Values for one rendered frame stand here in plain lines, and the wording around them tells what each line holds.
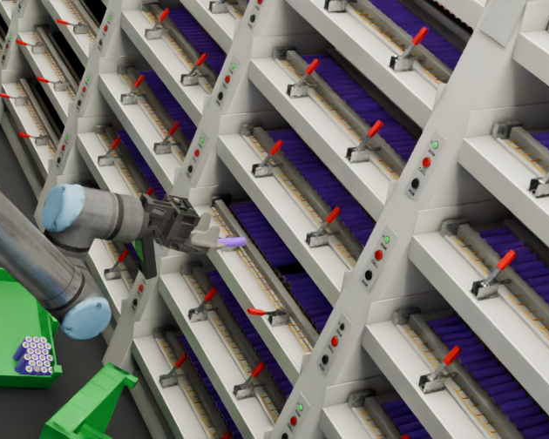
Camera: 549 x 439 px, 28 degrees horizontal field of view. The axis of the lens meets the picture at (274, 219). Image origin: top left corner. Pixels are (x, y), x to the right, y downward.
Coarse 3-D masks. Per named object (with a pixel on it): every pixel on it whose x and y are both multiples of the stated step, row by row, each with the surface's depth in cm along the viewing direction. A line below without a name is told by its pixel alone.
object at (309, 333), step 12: (216, 204) 253; (228, 216) 249; (240, 228) 245; (252, 252) 238; (264, 264) 235; (264, 276) 233; (276, 276) 232; (276, 288) 228; (288, 300) 225; (300, 312) 222; (288, 324) 221; (300, 324) 220; (312, 336) 216
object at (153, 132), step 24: (120, 72) 306; (144, 72) 306; (120, 96) 292; (144, 96) 294; (168, 96) 296; (120, 120) 293; (144, 120) 286; (168, 120) 283; (144, 144) 277; (168, 144) 273; (168, 168) 268; (168, 192) 265
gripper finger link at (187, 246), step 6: (186, 240) 212; (174, 246) 211; (180, 246) 211; (186, 246) 211; (192, 246) 212; (198, 246) 213; (204, 246) 214; (186, 252) 211; (192, 252) 212; (198, 252) 213; (204, 252) 214
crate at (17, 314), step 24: (0, 288) 273; (24, 288) 277; (0, 312) 269; (24, 312) 273; (48, 312) 271; (0, 336) 265; (24, 336) 269; (48, 336) 268; (0, 360) 262; (0, 384) 257; (24, 384) 260; (48, 384) 263
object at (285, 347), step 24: (192, 192) 252; (216, 192) 255; (240, 192) 258; (216, 264) 242; (240, 264) 238; (240, 288) 232; (264, 288) 232; (264, 336) 223; (288, 336) 219; (288, 360) 214
